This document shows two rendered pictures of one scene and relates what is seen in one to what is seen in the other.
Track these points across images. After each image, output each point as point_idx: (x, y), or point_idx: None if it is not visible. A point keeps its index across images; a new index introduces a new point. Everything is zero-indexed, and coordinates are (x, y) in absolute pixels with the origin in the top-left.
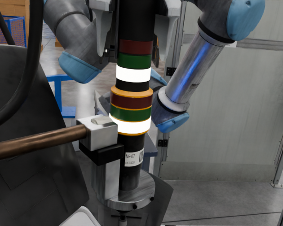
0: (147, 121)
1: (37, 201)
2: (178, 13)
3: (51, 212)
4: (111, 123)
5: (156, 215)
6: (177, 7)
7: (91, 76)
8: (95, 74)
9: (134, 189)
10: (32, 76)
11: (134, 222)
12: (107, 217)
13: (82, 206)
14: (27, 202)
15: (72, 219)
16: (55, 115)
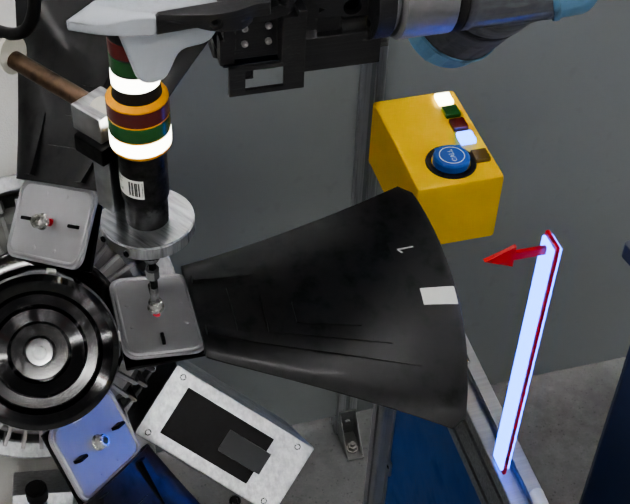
0: (124, 146)
1: (70, 145)
2: (94, 30)
3: (70, 167)
4: (96, 114)
5: (260, 357)
6: (90, 23)
7: (436, 58)
8: (446, 59)
9: (132, 228)
10: (29, 12)
11: (221, 321)
12: (221, 284)
13: (95, 192)
14: (65, 138)
15: (80, 193)
16: (171, 73)
